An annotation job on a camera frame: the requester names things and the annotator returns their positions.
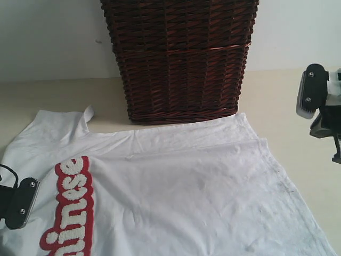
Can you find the dark brown wicker basket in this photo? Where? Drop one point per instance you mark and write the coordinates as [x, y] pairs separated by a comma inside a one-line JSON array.
[[180, 61]]

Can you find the white t-shirt red logo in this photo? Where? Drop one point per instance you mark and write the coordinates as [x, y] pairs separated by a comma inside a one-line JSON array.
[[207, 188]]

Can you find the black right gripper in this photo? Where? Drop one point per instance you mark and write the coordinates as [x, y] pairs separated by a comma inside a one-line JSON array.
[[327, 124]]

